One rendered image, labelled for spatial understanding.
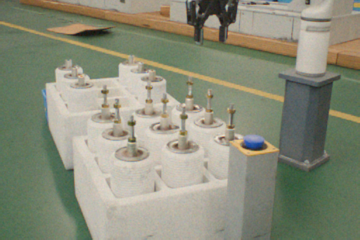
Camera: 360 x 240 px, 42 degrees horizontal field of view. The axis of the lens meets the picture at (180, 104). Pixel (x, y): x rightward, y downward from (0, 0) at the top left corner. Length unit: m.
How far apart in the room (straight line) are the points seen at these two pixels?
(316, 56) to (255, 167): 0.68
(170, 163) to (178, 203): 0.09
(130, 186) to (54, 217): 0.35
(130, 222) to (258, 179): 0.28
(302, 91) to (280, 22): 1.86
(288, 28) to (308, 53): 1.81
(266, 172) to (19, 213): 0.70
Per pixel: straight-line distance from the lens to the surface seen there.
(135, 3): 4.45
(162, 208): 1.01
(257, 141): 0.90
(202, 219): 1.06
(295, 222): 1.29
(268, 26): 3.39
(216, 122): 1.20
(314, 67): 1.51
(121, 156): 0.99
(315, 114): 1.52
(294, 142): 1.57
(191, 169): 1.03
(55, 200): 1.37
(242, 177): 0.90
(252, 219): 0.95
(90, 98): 1.49
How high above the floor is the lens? 0.67
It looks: 19 degrees down
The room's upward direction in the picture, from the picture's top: 1 degrees clockwise
